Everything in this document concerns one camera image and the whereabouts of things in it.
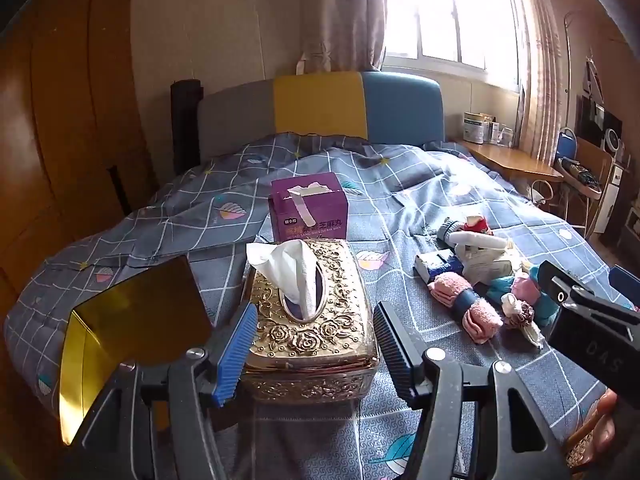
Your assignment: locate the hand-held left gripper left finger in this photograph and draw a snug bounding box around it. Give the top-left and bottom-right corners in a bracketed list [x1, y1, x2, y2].
[75, 300, 261, 480]

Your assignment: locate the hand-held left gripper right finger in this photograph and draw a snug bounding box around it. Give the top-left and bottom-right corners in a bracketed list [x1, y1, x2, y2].
[372, 301, 573, 480]

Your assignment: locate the blue plush toy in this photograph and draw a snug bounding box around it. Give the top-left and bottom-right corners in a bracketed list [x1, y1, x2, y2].
[487, 265, 561, 321]

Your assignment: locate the brown satin scrunchie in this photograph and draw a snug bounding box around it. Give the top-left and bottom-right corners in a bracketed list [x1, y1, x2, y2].
[502, 300, 536, 328]

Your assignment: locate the red plush toy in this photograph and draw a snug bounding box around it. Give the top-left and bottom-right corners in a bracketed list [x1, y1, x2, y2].
[462, 215, 493, 236]

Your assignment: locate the person's right forearm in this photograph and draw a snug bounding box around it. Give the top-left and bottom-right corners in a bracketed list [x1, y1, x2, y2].
[565, 389, 618, 471]

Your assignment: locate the gold embossed tissue box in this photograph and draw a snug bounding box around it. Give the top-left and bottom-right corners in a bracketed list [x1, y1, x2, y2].
[240, 239, 381, 403]

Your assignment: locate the pink cloth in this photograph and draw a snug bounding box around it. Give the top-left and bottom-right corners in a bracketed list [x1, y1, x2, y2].
[510, 277, 538, 303]

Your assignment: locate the pink towel with blue band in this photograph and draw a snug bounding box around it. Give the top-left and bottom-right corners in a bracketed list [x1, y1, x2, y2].
[427, 272, 503, 345]

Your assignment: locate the blue white packet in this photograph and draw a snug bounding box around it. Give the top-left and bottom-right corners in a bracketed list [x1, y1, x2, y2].
[414, 250, 466, 283]

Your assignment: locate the white tissue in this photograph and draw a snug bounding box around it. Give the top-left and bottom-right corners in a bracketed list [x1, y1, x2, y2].
[246, 239, 318, 306]

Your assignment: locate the white cabinet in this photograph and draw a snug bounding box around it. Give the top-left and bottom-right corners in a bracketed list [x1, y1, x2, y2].
[595, 160, 626, 233]

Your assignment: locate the white tube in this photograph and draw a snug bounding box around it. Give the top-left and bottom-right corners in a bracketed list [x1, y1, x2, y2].
[450, 232, 508, 256]

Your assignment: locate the grey checked leaf-print quilt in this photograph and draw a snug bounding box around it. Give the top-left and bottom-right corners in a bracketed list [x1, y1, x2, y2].
[5, 132, 640, 480]

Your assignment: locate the purple cardboard box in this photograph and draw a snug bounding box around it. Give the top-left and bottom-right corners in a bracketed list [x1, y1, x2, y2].
[268, 172, 349, 243]

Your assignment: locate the blue chair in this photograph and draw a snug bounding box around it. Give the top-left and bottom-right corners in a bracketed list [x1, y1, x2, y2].
[555, 127, 578, 166]

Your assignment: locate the wooden desk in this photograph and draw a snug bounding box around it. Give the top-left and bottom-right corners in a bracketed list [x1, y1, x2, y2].
[455, 137, 563, 186]

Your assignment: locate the grey yellow blue bed headboard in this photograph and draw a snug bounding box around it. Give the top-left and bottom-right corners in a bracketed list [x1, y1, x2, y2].
[197, 71, 446, 166]

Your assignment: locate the beige striped curtain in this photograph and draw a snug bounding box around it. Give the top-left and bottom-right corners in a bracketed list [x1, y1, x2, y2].
[515, 0, 571, 171]

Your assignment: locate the wooden wardrobe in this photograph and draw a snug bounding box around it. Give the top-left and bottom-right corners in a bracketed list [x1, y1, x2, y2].
[0, 0, 166, 411]

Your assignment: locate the patterned curtain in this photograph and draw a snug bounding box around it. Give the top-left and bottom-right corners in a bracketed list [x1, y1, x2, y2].
[300, 0, 386, 73]

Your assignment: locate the window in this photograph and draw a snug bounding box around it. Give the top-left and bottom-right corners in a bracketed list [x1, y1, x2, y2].
[382, 0, 521, 91]

